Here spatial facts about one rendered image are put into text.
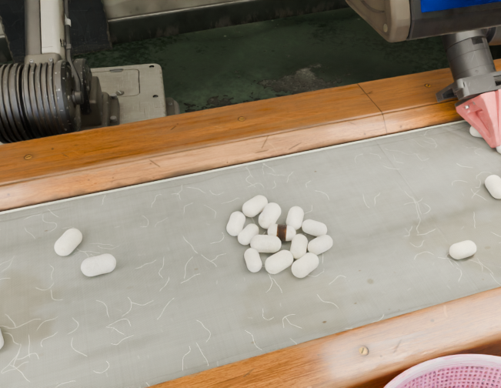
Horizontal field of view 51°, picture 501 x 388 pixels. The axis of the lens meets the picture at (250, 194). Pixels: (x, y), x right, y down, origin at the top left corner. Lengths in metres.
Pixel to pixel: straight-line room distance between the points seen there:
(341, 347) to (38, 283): 0.34
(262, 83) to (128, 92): 1.02
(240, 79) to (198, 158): 1.65
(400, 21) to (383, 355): 0.31
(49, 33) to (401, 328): 0.71
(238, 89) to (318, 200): 1.64
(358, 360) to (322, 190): 0.26
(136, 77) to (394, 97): 0.81
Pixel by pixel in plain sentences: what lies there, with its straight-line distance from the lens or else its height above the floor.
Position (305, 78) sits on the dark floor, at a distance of 2.39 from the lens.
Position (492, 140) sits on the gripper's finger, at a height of 0.76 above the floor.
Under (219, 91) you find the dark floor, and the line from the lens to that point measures 2.30.
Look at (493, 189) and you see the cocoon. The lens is 0.76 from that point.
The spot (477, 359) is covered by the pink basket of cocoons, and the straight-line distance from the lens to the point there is 0.56.
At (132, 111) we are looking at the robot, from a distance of 1.36.
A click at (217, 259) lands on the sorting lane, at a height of 0.74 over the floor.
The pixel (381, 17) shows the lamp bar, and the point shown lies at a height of 1.05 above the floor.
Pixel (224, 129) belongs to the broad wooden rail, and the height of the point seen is 0.76.
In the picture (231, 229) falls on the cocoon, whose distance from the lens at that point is 0.64.
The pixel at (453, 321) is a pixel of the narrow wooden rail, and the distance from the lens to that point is 0.58.
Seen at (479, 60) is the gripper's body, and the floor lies 0.85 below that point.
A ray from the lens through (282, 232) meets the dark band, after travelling 0.63.
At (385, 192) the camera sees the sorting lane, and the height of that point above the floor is 0.74.
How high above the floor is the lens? 1.22
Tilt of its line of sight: 43 degrees down
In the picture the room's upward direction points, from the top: straight up
